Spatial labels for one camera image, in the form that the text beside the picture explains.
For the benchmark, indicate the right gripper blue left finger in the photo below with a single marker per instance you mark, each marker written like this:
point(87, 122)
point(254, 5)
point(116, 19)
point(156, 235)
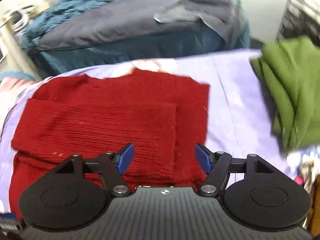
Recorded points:
point(123, 158)

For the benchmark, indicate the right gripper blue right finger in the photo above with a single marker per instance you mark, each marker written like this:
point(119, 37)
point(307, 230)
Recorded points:
point(205, 158)

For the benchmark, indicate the red knit cardigan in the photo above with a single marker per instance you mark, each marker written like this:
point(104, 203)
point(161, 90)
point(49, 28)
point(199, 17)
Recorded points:
point(163, 115)

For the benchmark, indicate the teal blue blanket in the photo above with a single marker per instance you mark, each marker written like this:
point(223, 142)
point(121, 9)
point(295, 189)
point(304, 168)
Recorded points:
point(180, 43)

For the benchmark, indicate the green folded garment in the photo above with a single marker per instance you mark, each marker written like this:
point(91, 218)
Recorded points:
point(290, 70)

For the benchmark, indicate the mustard brown garment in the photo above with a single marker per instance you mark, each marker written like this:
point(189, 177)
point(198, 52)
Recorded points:
point(312, 220)

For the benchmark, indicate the grey duvet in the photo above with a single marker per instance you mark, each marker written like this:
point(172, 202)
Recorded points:
point(111, 22)

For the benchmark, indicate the grey towel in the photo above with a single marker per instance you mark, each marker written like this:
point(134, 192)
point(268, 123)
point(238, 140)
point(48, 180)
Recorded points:
point(225, 17)

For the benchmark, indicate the black wire rack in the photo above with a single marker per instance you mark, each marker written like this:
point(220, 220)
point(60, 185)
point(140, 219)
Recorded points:
point(300, 18)

